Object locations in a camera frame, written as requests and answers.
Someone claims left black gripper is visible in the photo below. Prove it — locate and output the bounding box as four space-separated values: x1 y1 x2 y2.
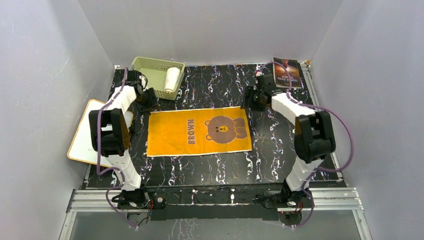
134 88 159 116

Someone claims white towel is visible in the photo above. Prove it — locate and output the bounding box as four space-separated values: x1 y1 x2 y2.
164 67 181 93

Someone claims yellow brown cloth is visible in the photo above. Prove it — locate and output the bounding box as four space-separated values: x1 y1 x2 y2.
146 106 253 157

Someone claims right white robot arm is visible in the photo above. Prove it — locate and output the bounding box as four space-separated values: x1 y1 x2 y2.
242 72 336 207

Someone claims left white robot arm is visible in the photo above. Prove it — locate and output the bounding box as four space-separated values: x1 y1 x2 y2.
88 68 158 208

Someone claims green plastic basket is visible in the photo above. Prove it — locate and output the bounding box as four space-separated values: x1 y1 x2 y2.
131 56 186 101

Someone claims book with dark cover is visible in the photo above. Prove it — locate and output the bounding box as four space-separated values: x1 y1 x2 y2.
273 57 302 89

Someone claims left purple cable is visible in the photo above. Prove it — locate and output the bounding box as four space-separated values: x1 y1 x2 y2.
96 67 140 229

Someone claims whiteboard with yellow frame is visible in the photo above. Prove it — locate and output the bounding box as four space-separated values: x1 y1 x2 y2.
67 99 134 169

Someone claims aluminium frame rail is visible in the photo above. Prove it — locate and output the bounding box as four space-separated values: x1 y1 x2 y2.
67 187 363 212

